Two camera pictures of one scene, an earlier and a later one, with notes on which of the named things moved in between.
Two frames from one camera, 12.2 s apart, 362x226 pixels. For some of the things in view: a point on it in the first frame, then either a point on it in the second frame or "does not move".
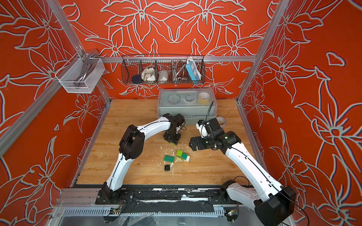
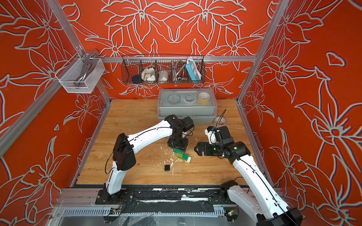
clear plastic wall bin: x=81 y=76 does not move
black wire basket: x=163 y=69 does not move
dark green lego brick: x=169 y=158 -> x=176 y=150
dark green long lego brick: x=184 y=156 does not move
